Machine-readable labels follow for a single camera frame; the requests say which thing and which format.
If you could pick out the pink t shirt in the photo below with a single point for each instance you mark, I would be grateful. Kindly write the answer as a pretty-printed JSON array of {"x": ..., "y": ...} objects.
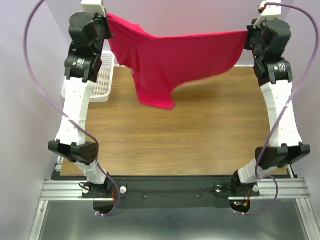
[{"x": 162, "y": 63}]

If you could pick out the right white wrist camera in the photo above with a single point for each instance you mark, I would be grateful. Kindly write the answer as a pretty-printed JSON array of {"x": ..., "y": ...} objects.
[{"x": 268, "y": 11}]

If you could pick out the aluminium frame rail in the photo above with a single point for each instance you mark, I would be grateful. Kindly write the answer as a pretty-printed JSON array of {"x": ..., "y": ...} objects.
[{"x": 282, "y": 211}]

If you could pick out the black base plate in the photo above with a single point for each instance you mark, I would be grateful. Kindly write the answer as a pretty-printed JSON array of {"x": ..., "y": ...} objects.
[{"x": 169, "y": 192}]

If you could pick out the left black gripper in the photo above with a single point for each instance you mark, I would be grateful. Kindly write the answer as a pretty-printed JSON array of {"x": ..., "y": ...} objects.
[{"x": 103, "y": 20}]

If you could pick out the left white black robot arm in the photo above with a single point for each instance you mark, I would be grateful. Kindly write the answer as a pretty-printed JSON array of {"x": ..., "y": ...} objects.
[{"x": 88, "y": 32}]

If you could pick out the white plastic basket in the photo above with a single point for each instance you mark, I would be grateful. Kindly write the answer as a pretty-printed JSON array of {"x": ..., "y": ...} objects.
[{"x": 103, "y": 86}]

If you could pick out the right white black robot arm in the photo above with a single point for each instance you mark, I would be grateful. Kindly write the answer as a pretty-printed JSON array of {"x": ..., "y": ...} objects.
[{"x": 267, "y": 40}]

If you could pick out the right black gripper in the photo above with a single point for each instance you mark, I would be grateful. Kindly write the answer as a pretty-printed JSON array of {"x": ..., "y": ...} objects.
[{"x": 253, "y": 31}]

